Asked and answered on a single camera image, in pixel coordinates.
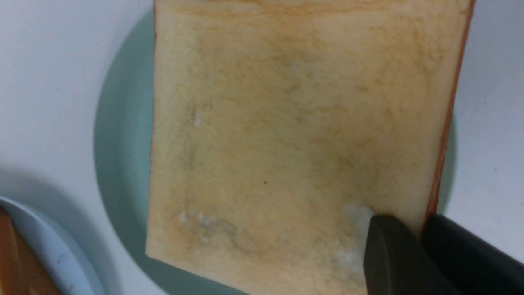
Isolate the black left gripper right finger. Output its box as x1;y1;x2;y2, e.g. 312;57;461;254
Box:
422;215;524;295

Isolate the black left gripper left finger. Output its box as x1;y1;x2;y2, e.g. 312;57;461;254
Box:
363;215;451;295

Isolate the toast slice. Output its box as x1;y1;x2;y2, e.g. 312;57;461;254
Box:
0;208;61;295
145;0;477;295

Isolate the pale green centre plate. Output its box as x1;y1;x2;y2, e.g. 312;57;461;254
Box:
93;8;457;295

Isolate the light blue bread plate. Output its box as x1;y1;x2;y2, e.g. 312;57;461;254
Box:
1;196;107;295

